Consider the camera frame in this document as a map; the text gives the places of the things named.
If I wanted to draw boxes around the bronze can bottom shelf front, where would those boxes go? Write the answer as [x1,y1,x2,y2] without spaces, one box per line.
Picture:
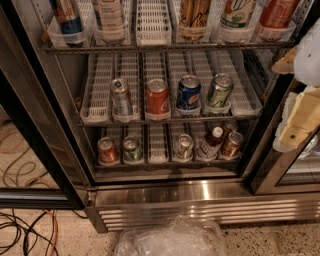
[220,132,244,160]

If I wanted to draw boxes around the glass fridge door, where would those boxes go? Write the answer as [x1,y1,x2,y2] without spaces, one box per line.
[0,0,93,209]
[242,75,320,195]

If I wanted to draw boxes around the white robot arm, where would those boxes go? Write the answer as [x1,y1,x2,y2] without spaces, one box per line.
[272,19,320,152]

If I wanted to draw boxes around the red cola can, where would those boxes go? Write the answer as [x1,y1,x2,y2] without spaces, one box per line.
[146,79,169,115]

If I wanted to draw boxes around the black cables on floor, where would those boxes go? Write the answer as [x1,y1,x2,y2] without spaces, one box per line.
[0,209,89,256]

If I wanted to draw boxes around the steel fridge base grille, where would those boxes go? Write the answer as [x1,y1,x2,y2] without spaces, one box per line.
[85,180,320,233]

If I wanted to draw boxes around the gold can top shelf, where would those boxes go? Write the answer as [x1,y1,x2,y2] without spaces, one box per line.
[178,0,211,41]

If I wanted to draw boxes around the empty white tray bottom shelf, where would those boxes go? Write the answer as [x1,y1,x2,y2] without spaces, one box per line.
[148,124,169,164]

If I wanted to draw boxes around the brown bottle with white cap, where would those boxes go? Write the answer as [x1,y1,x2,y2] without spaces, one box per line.
[197,126,223,160]

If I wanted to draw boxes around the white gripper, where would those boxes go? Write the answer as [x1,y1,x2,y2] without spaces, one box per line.
[271,47,320,153]

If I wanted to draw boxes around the white bottle top shelf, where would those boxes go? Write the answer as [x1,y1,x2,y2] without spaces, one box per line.
[92,0,125,44]

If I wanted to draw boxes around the red can shelf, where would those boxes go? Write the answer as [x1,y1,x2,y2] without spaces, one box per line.
[97,137,119,164]
[259,0,301,29]

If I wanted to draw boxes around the empty white tray middle left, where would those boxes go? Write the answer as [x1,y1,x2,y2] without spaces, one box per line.
[80,54,113,125]

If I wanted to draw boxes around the green can middle shelf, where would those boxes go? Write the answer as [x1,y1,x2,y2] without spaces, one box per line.
[206,73,234,108]

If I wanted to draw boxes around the silver green can bottom shelf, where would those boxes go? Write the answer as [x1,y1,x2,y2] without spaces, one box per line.
[173,134,193,159]

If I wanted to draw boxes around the silver can middle shelf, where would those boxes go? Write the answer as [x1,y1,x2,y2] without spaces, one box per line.
[110,78,133,116]

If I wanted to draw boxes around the bronze can shelf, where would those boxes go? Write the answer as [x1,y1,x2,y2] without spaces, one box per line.
[220,132,244,160]
[222,120,238,137]

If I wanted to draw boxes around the blue silver tall can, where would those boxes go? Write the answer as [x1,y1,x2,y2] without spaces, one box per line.
[49,0,84,47]

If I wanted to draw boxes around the orange cable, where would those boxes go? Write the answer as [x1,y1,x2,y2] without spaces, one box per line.
[43,209,60,256]

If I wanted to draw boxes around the bronze can bottom shelf rear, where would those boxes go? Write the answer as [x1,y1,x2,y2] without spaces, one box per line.
[222,120,238,137]

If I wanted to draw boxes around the right glass fridge door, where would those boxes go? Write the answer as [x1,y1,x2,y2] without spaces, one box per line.
[242,75,320,195]

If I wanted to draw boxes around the red can bottom shelf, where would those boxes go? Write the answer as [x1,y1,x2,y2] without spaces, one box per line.
[97,137,119,164]

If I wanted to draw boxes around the white green can top shelf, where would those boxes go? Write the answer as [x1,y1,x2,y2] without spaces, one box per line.
[220,0,257,29]

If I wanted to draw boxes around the blue pepsi can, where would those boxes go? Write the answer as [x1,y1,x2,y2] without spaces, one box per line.
[176,74,201,110]

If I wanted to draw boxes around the empty white tray middle right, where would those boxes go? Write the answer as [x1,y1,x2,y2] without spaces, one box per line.
[217,50,262,116]

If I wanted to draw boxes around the left glass fridge door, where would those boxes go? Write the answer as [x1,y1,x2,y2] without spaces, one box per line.
[0,0,93,209]

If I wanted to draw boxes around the clear plastic bag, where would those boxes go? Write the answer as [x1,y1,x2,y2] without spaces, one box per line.
[114,216,227,256]

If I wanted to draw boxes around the red can top shelf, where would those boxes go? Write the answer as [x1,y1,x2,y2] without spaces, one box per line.
[259,0,301,29]

